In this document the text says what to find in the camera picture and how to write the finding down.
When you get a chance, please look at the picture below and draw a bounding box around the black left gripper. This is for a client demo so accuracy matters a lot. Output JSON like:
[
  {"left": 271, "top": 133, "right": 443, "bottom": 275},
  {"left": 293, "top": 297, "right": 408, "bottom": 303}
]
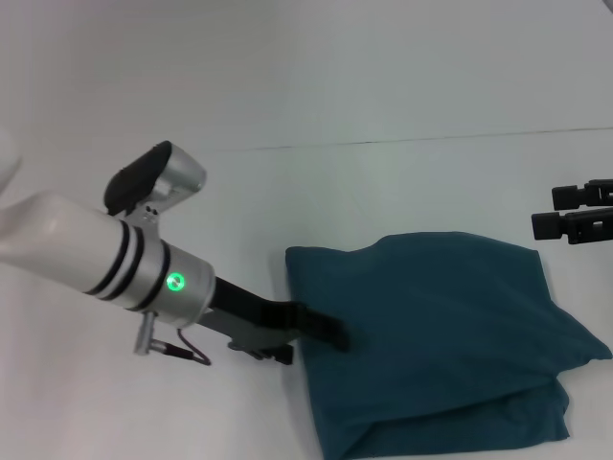
[{"left": 196, "top": 276, "right": 352, "bottom": 367}]

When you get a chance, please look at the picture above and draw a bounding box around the teal blue shirt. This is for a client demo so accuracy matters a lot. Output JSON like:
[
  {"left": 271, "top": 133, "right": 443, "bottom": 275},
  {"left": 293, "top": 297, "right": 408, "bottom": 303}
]
[{"left": 284, "top": 231, "right": 613, "bottom": 460}]

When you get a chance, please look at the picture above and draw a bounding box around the left arm cable with connector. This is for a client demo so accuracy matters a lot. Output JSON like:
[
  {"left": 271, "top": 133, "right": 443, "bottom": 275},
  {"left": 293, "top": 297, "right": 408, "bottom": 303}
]
[{"left": 132, "top": 310, "right": 214, "bottom": 368}]

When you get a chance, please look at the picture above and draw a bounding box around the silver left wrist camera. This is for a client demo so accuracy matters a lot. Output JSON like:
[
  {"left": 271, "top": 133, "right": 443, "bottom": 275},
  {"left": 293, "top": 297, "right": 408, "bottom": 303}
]
[{"left": 103, "top": 140, "right": 209, "bottom": 218}]

